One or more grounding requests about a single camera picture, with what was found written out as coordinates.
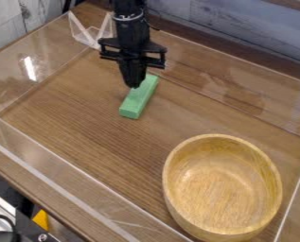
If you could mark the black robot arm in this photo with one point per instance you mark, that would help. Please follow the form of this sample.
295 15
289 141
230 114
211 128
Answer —
129 10

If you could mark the green rectangular block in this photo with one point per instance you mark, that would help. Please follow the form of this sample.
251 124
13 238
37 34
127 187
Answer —
139 98

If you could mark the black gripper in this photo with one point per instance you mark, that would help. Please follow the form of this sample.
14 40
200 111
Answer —
132 45

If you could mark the yellow black machine base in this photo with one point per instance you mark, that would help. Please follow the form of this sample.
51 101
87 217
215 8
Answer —
18 228

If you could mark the brown wooden bowl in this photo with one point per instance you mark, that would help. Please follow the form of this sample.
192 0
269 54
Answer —
223 188

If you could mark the clear acrylic corner bracket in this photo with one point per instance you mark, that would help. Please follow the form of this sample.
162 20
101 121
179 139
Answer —
89 35

